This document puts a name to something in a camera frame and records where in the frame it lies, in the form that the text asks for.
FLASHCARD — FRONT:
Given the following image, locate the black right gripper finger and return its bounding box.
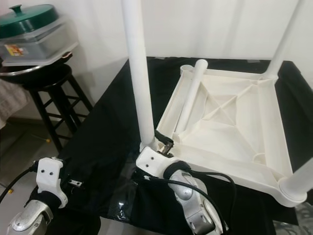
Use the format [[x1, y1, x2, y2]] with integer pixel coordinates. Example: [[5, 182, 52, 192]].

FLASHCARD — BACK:
[[154, 129, 173, 146]]

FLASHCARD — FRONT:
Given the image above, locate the clear adhesive tape patch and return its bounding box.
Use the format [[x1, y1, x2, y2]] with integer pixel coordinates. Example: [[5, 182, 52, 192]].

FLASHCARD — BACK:
[[108, 157, 140, 221], [293, 203, 313, 235]]

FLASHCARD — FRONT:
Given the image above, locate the black tablecloth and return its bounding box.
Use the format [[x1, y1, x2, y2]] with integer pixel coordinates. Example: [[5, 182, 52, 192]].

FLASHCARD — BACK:
[[29, 56, 313, 235]]

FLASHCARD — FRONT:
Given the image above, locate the white plastic table top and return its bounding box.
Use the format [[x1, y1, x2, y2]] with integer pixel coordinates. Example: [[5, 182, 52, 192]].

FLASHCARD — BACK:
[[147, 64, 309, 206]]

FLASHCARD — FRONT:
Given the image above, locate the dark wooden stool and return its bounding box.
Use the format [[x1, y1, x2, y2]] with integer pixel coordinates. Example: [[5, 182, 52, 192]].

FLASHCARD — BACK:
[[27, 73, 93, 152]]

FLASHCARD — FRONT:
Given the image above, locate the beige tablecloth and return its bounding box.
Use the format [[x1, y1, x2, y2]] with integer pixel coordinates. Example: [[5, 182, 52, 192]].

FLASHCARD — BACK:
[[0, 78, 27, 128]]

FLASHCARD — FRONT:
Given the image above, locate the clear container green lid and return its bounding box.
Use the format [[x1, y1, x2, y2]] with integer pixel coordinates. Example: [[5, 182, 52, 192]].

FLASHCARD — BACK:
[[0, 4, 79, 67]]

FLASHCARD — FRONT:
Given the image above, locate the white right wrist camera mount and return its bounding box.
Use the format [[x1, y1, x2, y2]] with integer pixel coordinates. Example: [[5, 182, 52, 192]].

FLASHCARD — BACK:
[[136, 147, 181, 178]]

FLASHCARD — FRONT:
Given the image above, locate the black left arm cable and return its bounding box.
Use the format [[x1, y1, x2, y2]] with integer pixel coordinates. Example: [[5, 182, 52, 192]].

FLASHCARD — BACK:
[[0, 164, 39, 204]]

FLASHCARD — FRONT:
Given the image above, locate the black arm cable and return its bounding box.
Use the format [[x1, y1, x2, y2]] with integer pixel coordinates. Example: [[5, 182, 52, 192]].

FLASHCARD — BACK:
[[0, 164, 39, 204], [130, 169, 238, 231]]

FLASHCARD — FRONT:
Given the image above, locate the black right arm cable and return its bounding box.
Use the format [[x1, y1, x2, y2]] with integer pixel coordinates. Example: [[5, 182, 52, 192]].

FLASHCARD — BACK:
[[130, 169, 238, 231]]

